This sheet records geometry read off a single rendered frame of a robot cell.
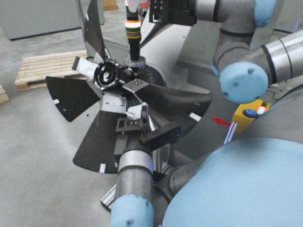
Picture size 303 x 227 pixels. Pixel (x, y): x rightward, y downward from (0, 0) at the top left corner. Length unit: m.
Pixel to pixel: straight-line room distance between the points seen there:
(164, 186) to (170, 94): 0.31
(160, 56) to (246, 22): 0.53
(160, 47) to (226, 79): 0.63
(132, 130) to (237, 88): 0.25
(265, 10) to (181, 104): 0.31
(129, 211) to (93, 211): 1.39
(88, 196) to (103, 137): 1.13
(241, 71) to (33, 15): 5.83
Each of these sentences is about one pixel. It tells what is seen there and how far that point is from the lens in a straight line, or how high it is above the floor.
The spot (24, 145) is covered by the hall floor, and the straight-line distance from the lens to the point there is 2.46.
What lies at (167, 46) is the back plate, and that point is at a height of 1.22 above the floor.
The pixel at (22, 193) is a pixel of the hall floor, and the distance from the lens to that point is 2.06.
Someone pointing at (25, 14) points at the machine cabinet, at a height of 0.53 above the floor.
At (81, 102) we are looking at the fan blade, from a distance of 0.87.
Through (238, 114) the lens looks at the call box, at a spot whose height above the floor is 1.07.
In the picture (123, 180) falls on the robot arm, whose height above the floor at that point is 1.21.
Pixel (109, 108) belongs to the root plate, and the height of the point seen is 1.10.
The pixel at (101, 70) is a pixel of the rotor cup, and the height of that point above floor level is 1.23.
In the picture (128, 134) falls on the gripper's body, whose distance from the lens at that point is 0.48.
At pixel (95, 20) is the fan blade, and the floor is 1.35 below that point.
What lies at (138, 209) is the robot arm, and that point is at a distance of 0.35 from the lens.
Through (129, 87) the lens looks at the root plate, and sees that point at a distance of 0.67.
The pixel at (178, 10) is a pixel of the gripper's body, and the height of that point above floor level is 1.44.
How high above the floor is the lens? 1.53
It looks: 40 degrees down
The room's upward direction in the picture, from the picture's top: straight up
